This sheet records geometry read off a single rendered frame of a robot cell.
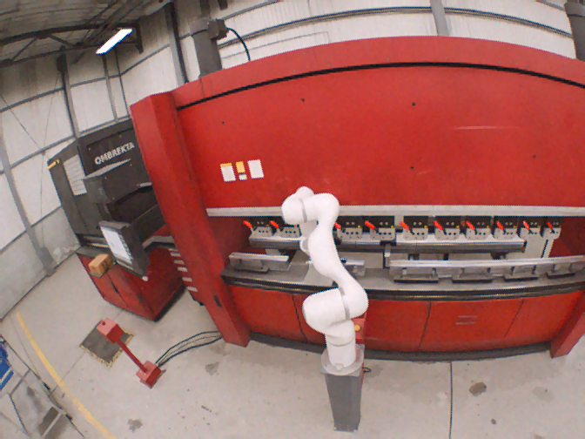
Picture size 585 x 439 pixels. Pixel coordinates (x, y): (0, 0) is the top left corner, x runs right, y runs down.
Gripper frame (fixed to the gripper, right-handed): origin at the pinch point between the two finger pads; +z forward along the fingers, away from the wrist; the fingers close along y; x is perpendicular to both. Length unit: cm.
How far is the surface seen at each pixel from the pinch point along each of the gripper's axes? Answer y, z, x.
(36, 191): 689, -50, -79
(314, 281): 1.6, -4.9, 16.2
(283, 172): 17, -39, -40
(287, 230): 22.3, -9.6, -14.8
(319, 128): -9, -57, -55
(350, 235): -18.2, -7.3, -12.8
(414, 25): -124, 108, -469
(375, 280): -33.7, 16.1, 10.6
